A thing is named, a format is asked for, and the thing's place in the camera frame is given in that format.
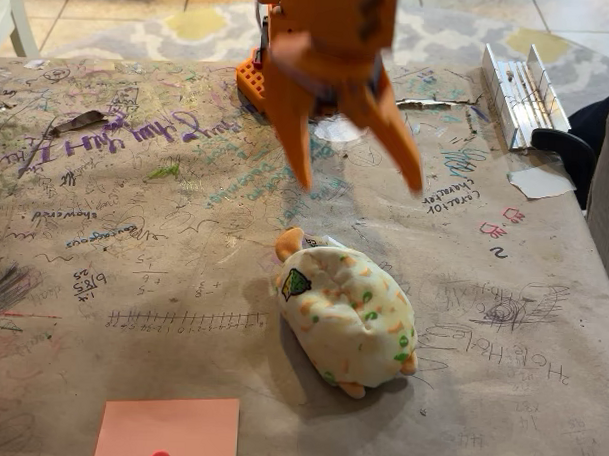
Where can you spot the dark cloth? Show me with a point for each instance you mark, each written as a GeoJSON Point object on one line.
{"type": "Point", "coordinates": [596, 115]}

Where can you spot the white chair leg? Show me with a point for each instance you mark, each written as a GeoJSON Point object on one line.
{"type": "Point", "coordinates": [17, 13]}

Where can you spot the grey yellow patterned rug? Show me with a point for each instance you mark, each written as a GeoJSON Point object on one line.
{"type": "Point", "coordinates": [441, 32]}

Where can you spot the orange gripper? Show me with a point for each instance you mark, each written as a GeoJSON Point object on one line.
{"type": "Point", "coordinates": [324, 64]}

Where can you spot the aluminium miter box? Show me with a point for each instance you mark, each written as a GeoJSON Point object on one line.
{"type": "Point", "coordinates": [519, 100]}

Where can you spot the white paper scrap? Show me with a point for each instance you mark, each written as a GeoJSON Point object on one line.
{"type": "Point", "coordinates": [541, 183]}

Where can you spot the black red table clamp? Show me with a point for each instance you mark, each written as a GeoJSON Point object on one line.
{"type": "Point", "coordinates": [263, 46]}

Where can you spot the white spotted plush toy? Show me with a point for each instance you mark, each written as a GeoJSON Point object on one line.
{"type": "Point", "coordinates": [346, 314]}

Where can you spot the brown paper scrap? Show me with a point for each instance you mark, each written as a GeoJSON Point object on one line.
{"type": "Point", "coordinates": [80, 122]}

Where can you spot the black armrest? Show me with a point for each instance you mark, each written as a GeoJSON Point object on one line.
{"type": "Point", "coordinates": [567, 147]}

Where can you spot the scribbled brown paper table cover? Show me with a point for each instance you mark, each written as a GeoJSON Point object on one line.
{"type": "Point", "coordinates": [183, 264]}

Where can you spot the pink sticky note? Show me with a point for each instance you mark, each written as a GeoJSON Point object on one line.
{"type": "Point", "coordinates": [167, 423]}

